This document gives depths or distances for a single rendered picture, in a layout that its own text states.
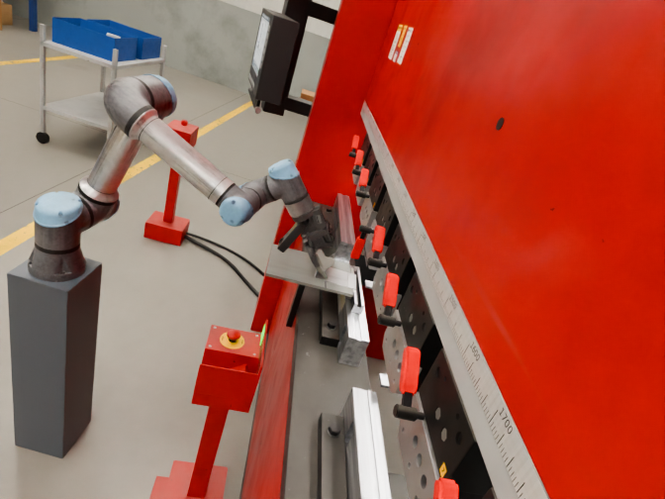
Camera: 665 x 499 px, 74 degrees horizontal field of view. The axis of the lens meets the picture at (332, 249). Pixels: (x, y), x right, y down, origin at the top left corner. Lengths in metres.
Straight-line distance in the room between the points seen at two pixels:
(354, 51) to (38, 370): 1.66
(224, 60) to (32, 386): 7.36
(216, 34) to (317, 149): 6.66
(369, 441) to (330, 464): 0.09
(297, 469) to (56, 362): 0.96
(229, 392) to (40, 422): 0.85
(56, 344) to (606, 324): 1.50
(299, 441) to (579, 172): 0.79
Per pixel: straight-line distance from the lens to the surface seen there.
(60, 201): 1.47
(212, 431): 1.53
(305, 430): 1.07
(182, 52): 8.87
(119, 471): 2.01
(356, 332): 1.22
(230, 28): 8.55
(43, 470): 2.04
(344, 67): 2.02
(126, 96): 1.23
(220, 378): 1.26
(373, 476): 0.94
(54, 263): 1.50
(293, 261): 1.36
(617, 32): 0.54
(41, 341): 1.66
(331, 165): 2.11
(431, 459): 0.62
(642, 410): 0.38
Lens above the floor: 1.68
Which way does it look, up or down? 27 degrees down
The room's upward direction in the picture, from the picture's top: 19 degrees clockwise
